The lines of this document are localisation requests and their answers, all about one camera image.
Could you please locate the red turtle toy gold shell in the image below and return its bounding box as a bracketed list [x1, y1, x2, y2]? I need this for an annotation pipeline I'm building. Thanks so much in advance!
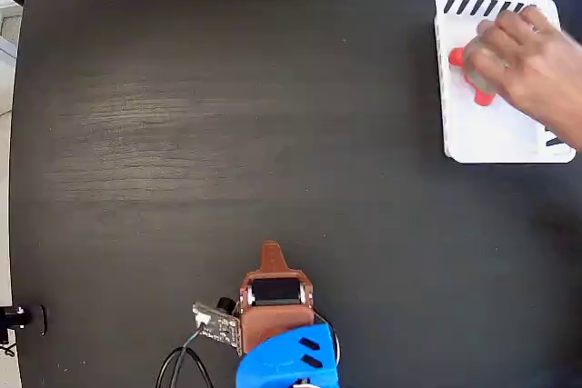
[448, 35, 499, 108]

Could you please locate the white slotted tray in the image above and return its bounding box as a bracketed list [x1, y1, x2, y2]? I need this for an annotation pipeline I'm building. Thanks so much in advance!
[433, 0, 577, 165]

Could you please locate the black camera cable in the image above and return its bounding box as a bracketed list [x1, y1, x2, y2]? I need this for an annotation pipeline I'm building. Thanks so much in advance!
[156, 328, 215, 388]

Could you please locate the person's bare hand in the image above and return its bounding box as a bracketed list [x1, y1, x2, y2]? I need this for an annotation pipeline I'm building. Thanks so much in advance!
[462, 5, 582, 153]

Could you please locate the thin white red servo wire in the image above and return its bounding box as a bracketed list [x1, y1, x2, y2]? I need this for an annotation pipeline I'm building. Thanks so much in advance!
[312, 309, 342, 364]

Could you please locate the black table clamp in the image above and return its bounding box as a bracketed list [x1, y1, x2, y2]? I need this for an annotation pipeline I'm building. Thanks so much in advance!
[0, 303, 49, 346]

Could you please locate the bare camera circuit board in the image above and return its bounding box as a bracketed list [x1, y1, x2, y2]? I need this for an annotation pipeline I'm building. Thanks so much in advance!
[191, 296, 242, 348]

